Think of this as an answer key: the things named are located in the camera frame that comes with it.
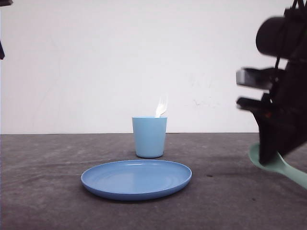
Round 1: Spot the light blue plastic cup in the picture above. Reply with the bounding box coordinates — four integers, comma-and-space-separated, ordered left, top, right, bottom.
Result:
132, 116, 167, 159

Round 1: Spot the mint green plastic spoon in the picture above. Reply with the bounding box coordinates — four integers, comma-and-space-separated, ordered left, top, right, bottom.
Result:
248, 143, 307, 189

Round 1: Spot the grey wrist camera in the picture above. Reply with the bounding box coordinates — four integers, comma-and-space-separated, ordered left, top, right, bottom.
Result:
236, 68, 276, 90

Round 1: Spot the white plastic fork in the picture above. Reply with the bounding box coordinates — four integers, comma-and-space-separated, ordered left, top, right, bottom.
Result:
154, 96, 168, 118

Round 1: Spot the blue plastic plate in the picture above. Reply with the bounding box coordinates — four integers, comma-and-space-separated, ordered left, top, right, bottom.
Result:
81, 160, 192, 201

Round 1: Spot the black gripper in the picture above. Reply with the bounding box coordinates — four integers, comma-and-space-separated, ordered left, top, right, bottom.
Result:
236, 61, 307, 164

